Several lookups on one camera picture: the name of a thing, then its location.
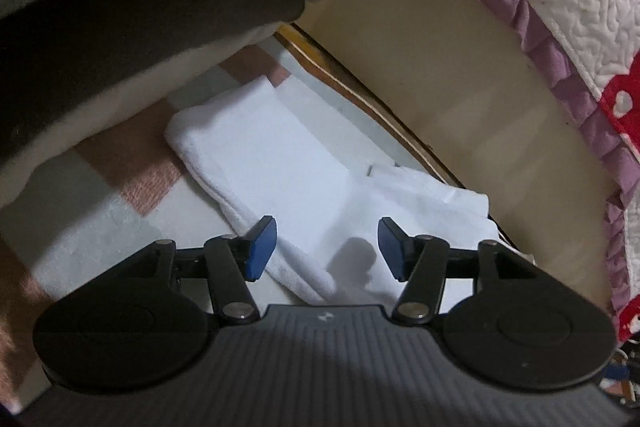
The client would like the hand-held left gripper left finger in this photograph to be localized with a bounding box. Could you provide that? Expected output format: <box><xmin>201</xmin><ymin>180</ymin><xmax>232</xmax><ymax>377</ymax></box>
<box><xmin>112</xmin><ymin>215</ymin><xmax>277</xmax><ymax>325</ymax></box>

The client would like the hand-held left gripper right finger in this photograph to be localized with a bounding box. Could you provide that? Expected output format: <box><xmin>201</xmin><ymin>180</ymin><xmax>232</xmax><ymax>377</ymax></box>
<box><xmin>377</xmin><ymin>217</ymin><xmax>538</xmax><ymax>325</ymax></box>

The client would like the white t-shirt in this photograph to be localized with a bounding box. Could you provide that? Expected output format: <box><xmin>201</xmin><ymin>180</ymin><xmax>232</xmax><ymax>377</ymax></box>
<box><xmin>164</xmin><ymin>76</ymin><xmax>506</xmax><ymax>305</ymax></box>

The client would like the beige bed frame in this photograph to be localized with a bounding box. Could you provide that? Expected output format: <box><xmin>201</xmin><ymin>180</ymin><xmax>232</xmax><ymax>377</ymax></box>
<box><xmin>295</xmin><ymin>0</ymin><xmax>618</xmax><ymax>308</ymax></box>

